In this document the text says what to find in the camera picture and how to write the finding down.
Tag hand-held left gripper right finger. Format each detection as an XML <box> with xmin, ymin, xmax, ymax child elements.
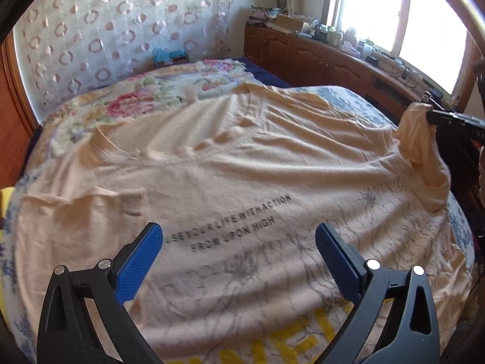
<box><xmin>315</xmin><ymin>222</ymin><xmax>441</xmax><ymax>364</ymax></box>

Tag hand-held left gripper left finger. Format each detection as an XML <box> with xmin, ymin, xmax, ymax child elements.
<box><xmin>37</xmin><ymin>222</ymin><xmax>164</xmax><ymax>364</ymax></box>

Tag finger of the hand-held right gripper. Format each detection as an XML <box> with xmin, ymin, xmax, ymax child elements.
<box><xmin>426</xmin><ymin>110</ymin><xmax>462</xmax><ymax>127</ymax></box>

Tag peach printed t-shirt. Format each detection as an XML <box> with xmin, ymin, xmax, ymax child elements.
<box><xmin>13</xmin><ymin>83</ymin><xmax>475</xmax><ymax>364</ymax></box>

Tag blue floral bed sheet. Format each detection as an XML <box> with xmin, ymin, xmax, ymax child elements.
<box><xmin>0</xmin><ymin>84</ymin><xmax>477</xmax><ymax>364</ymax></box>

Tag white plastic bag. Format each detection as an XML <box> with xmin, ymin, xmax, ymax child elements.
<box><xmin>340</xmin><ymin>27</ymin><xmax>361</xmax><ymax>53</ymax></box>

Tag window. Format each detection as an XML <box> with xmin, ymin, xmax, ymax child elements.
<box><xmin>325</xmin><ymin>0</ymin><xmax>471</xmax><ymax>96</ymax></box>

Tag yellow plush toy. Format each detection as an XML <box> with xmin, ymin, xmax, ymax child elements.
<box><xmin>0</xmin><ymin>185</ymin><xmax>15</xmax><ymax>233</ymax></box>

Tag wooden cabinet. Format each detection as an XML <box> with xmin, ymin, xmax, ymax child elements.
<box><xmin>243</xmin><ymin>24</ymin><xmax>433</xmax><ymax>123</ymax></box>

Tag pink floral quilt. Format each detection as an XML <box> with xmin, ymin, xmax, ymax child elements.
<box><xmin>41</xmin><ymin>58</ymin><xmax>274</xmax><ymax>156</ymax></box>

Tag cardboard box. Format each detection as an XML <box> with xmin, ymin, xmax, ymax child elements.
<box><xmin>273</xmin><ymin>14</ymin><xmax>304</xmax><ymax>33</ymax></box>

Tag navy blue sheet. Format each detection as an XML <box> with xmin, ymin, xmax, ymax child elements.
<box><xmin>242</xmin><ymin>57</ymin><xmax>293</xmax><ymax>89</ymax></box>

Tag pile of papers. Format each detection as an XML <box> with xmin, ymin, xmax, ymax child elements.
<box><xmin>248</xmin><ymin>5</ymin><xmax>278</xmax><ymax>28</ymax></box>

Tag teal plastic item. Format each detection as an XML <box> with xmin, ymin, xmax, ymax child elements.
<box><xmin>151</xmin><ymin>47</ymin><xmax>189</xmax><ymax>68</ymax></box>

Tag white circle-pattern curtain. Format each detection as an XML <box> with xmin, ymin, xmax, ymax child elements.
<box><xmin>13</xmin><ymin>0</ymin><xmax>249</xmax><ymax>123</ymax></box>

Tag black cables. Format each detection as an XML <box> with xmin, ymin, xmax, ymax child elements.
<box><xmin>390</xmin><ymin>60</ymin><xmax>419</xmax><ymax>83</ymax></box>

